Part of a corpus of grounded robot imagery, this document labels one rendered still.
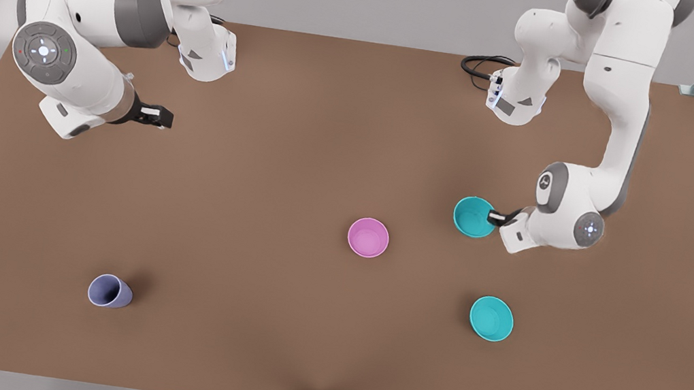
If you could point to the teal bowl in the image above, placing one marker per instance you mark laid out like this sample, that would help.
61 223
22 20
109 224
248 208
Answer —
474 217
491 318

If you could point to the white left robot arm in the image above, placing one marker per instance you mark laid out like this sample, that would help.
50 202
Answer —
610 90

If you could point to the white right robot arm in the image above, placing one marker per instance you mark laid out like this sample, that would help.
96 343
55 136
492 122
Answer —
79 10

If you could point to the pink bowl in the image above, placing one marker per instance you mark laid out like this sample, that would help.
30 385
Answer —
368 237

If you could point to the lavender cup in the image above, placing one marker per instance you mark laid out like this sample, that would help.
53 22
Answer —
109 292

